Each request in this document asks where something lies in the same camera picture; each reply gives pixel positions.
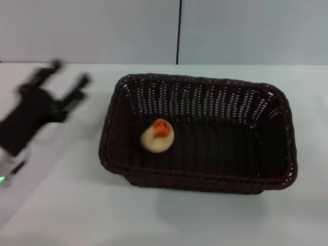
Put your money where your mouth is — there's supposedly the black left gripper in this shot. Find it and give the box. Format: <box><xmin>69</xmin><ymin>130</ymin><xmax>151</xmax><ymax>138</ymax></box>
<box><xmin>0</xmin><ymin>58</ymin><xmax>93</xmax><ymax>157</ymax></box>

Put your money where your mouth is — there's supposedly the cream bun with orange centre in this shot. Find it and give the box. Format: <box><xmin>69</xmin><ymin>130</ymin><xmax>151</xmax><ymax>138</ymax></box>
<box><xmin>139</xmin><ymin>118</ymin><xmax>175</xmax><ymax>154</ymax></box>

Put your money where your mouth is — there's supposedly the black woven plastic basket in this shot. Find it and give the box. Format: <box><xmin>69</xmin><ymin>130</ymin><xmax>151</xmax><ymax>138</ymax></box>
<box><xmin>98</xmin><ymin>73</ymin><xmax>299</xmax><ymax>196</ymax></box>

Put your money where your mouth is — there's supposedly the black vertical wall strip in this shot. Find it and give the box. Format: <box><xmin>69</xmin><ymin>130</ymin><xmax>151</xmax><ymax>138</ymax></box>
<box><xmin>175</xmin><ymin>0</ymin><xmax>183</xmax><ymax>65</ymax></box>

